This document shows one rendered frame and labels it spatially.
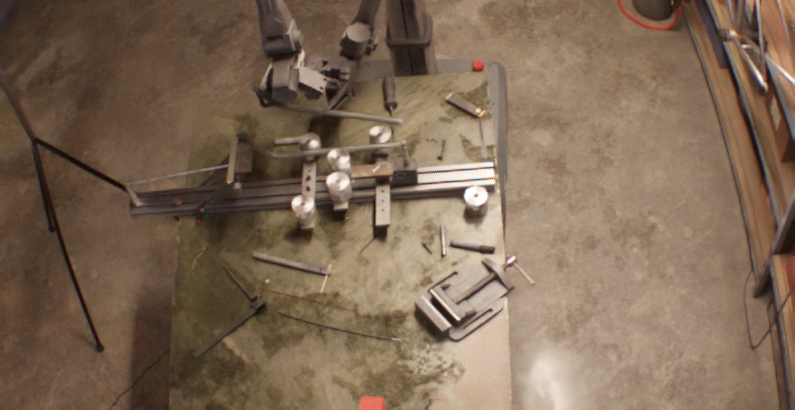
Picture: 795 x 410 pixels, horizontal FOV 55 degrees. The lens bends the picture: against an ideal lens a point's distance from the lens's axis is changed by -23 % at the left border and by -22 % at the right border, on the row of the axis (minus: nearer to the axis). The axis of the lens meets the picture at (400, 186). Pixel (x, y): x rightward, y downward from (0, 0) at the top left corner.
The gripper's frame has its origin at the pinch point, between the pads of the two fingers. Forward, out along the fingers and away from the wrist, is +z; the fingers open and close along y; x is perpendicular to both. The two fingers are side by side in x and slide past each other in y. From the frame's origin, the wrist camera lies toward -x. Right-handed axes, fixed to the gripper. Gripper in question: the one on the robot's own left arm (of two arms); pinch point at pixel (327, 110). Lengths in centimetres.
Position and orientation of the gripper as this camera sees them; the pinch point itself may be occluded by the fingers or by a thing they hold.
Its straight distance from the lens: 220.8
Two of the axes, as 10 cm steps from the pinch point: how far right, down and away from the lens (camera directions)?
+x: 9.6, 1.6, -2.5
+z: -2.7, 8.0, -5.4
